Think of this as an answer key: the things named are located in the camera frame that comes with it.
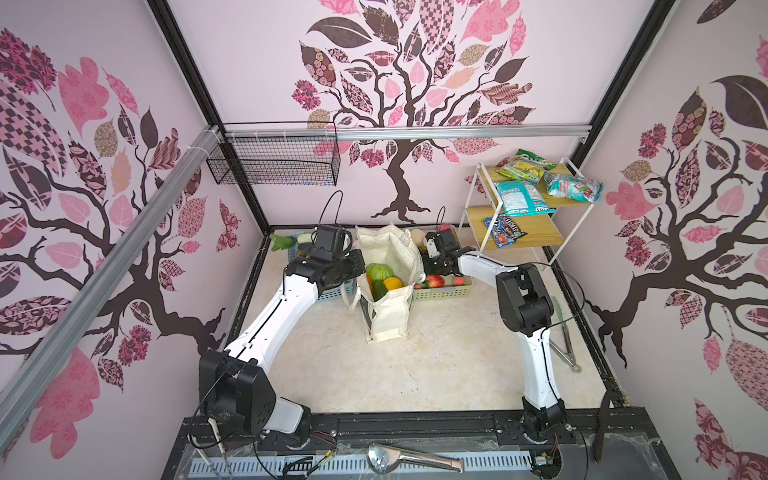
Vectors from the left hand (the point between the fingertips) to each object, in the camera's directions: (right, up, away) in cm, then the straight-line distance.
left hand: (364, 267), depth 82 cm
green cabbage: (+4, -2, +13) cm, 14 cm away
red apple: (+23, -6, +17) cm, 29 cm away
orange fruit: (+8, -6, +9) cm, 13 cm away
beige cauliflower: (+17, +10, +24) cm, 32 cm away
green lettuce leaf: (-30, +8, +20) cm, 37 cm away
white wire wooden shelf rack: (+63, +12, +16) cm, 66 cm away
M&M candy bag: (+45, +11, +15) cm, 49 cm away
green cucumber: (+4, -7, +8) cm, 11 cm away
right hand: (+20, +1, +24) cm, 31 cm away
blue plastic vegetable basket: (-8, -8, +4) cm, 12 cm away
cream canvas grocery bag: (+9, +6, +9) cm, 14 cm away
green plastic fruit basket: (+27, -8, +14) cm, 31 cm away
